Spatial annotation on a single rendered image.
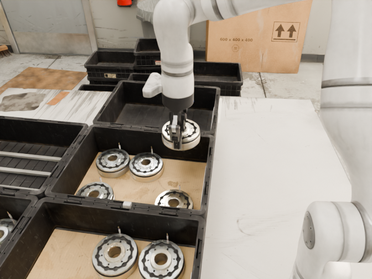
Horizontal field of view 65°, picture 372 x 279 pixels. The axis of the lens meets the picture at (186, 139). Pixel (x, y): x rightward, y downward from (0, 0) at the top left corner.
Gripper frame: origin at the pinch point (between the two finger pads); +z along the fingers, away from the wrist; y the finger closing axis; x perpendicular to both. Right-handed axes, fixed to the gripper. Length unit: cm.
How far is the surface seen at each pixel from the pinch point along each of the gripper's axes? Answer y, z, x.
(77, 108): 53, 29, 60
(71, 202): -18.8, 7.5, 22.9
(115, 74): 144, 56, 77
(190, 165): 8.1, 17.0, -1.9
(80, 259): -27.2, 17.3, 19.1
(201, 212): -17.3, 7.4, -8.0
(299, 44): 262, 67, -85
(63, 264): -28.9, 17.3, 22.4
